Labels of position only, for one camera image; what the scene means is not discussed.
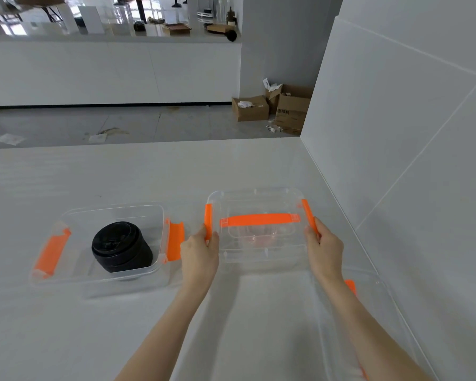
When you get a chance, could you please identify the person's right hand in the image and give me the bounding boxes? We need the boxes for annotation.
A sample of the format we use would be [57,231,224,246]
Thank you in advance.
[304,216,345,284]

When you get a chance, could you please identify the person's left forearm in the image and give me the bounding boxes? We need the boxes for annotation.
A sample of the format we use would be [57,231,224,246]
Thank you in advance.
[113,281,216,381]

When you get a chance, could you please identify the person's left hand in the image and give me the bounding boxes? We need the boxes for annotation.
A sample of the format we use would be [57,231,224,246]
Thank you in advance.
[180,225,220,290]

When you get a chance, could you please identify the clear lid with orange handle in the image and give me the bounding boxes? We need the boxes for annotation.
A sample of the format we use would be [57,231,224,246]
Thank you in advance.
[204,188,323,267]

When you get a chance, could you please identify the small open cardboard box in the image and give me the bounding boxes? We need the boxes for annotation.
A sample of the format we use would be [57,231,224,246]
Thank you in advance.
[232,94,270,123]

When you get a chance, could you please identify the wooden tray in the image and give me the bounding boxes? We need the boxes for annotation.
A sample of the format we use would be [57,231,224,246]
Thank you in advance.
[162,23,192,36]

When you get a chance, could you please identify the long white counter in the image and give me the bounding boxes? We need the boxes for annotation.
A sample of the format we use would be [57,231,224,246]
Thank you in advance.
[0,32,242,108]

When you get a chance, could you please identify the black camera lens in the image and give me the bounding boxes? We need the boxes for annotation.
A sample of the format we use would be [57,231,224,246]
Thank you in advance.
[91,221,154,274]

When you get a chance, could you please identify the crumpled paper scrap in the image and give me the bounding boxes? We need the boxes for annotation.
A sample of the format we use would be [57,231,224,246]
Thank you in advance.
[87,128,130,144]

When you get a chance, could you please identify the person's right forearm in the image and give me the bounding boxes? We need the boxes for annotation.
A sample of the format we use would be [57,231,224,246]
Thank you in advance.
[317,275,435,381]

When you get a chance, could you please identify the large open cardboard box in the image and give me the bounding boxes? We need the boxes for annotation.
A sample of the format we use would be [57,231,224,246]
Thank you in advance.
[266,83,314,136]

